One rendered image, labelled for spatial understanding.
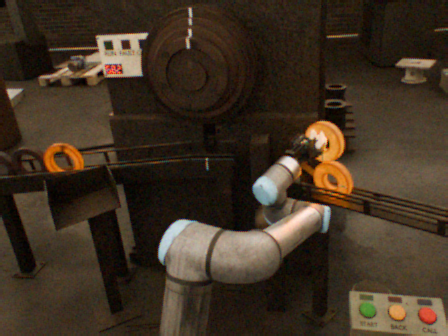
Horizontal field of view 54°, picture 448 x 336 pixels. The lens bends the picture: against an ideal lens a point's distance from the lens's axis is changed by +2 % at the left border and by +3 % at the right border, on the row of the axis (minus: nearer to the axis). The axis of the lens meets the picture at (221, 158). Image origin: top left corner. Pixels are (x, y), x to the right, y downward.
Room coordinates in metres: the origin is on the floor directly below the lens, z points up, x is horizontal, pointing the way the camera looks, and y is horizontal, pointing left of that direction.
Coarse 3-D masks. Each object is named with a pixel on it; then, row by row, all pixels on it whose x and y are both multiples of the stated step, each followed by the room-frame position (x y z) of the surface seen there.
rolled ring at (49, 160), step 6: (54, 144) 1.92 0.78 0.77; (60, 144) 1.91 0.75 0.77; (66, 144) 1.92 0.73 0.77; (48, 150) 1.91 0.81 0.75; (54, 150) 1.91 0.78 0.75; (60, 150) 1.90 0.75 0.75; (66, 150) 1.89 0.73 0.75; (72, 150) 1.89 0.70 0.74; (48, 156) 1.91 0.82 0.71; (72, 156) 1.89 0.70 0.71; (78, 156) 1.89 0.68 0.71; (48, 162) 1.92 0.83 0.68; (54, 162) 1.94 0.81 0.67; (78, 162) 1.88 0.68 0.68; (48, 168) 1.92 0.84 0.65; (54, 168) 1.91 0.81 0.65; (60, 168) 1.94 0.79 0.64; (78, 168) 1.88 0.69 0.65
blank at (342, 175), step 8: (320, 168) 1.46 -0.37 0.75; (328, 168) 1.44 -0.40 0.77; (336, 168) 1.41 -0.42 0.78; (344, 168) 1.41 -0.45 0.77; (320, 176) 1.46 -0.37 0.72; (336, 176) 1.41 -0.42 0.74; (344, 176) 1.39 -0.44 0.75; (320, 184) 1.46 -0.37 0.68; (328, 184) 1.46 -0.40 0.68; (344, 184) 1.38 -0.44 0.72; (328, 192) 1.43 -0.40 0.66; (344, 192) 1.38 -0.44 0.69; (336, 200) 1.41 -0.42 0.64
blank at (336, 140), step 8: (312, 128) 1.50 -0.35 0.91; (320, 128) 1.47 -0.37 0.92; (328, 128) 1.45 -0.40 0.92; (336, 128) 1.45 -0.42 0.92; (328, 136) 1.44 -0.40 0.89; (336, 136) 1.42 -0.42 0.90; (336, 144) 1.42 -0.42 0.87; (328, 152) 1.44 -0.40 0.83; (336, 152) 1.42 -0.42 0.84; (320, 160) 1.47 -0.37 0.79; (328, 160) 1.44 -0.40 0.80
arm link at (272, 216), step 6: (288, 198) 1.29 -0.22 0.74; (282, 204) 1.25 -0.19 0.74; (288, 204) 1.26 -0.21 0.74; (264, 210) 1.28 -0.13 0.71; (270, 210) 1.25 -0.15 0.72; (276, 210) 1.25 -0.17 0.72; (282, 210) 1.25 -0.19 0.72; (288, 210) 1.24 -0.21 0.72; (264, 216) 1.29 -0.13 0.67; (270, 216) 1.27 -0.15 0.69; (276, 216) 1.25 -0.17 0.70; (282, 216) 1.24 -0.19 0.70; (270, 222) 1.27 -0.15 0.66; (276, 222) 1.27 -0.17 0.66
